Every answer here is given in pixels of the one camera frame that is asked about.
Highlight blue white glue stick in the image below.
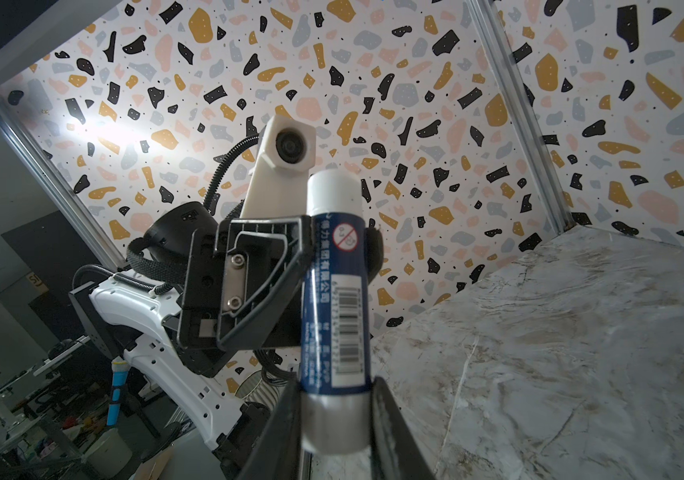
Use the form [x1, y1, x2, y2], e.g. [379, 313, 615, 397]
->
[300, 170, 372, 455]

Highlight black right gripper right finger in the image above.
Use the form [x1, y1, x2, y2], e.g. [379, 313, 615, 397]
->
[370, 377, 435, 480]

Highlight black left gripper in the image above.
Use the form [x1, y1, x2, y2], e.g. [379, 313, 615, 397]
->
[176, 215, 384, 375]

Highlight blue cylinder bottle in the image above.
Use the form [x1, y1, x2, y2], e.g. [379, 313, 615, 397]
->
[106, 356, 131, 427]

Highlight black corrugated cable conduit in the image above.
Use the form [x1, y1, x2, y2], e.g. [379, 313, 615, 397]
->
[200, 134, 262, 211]

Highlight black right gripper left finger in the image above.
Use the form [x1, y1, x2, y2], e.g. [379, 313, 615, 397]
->
[238, 379, 303, 480]

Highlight aluminium corner post left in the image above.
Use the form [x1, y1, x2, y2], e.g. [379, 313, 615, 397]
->
[467, 0, 575, 235]

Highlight ribbed grey round object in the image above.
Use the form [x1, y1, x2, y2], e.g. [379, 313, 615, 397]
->
[235, 370, 282, 404]

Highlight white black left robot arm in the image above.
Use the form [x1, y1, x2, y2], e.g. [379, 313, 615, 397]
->
[71, 202, 382, 476]

